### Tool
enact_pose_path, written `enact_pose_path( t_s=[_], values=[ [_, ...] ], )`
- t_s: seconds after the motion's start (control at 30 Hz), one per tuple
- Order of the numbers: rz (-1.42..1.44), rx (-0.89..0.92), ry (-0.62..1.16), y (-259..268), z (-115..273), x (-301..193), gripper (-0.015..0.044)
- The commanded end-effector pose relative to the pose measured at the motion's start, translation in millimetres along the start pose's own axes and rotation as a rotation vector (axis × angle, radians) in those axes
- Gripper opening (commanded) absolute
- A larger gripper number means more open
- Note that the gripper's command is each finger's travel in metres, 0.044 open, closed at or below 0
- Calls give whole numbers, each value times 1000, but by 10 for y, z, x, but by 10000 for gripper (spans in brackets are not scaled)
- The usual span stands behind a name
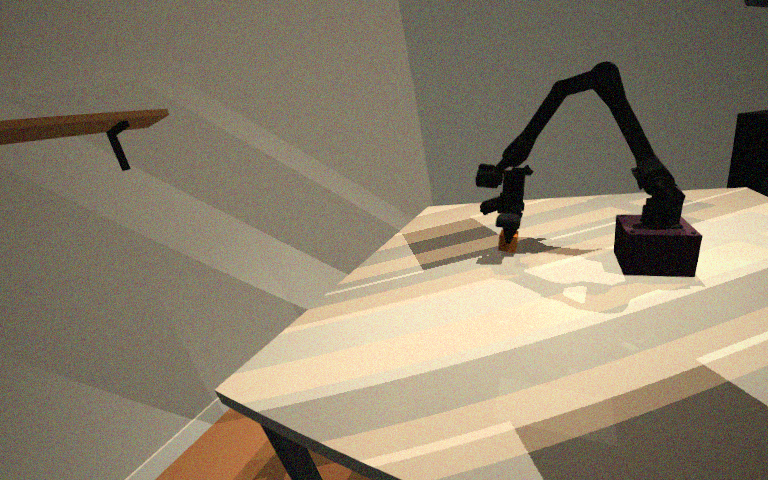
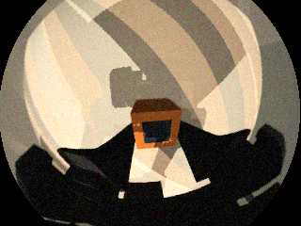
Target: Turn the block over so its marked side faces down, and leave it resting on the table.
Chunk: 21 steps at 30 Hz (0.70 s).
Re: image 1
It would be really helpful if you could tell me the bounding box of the orange block with dark square face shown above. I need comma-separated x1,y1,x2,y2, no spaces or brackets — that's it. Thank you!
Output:
498,229,518,253

